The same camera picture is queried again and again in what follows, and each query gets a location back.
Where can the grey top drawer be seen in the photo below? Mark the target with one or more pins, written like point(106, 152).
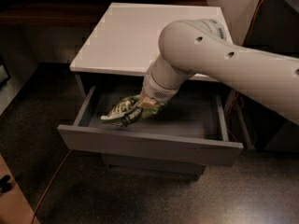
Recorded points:
point(190, 129)

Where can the green jalapeno chip bag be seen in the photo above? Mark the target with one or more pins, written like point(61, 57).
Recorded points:
point(126, 112)

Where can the grey drawer cabinet white top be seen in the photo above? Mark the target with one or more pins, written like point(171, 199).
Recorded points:
point(124, 43)

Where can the grey bottom drawer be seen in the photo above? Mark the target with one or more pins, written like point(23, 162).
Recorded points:
point(154, 165)

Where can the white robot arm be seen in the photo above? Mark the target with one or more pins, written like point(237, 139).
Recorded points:
point(188, 48)

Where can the tan wooden board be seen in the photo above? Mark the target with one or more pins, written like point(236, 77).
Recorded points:
point(14, 208)

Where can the black clip on board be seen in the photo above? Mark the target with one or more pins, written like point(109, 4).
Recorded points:
point(5, 186)

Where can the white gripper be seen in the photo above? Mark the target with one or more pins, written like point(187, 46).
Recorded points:
point(156, 90)

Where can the dark wooden shelf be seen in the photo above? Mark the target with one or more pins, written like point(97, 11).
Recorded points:
point(69, 13)

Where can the grey drawer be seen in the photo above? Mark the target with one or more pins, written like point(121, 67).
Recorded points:
point(190, 129)
point(154, 165)

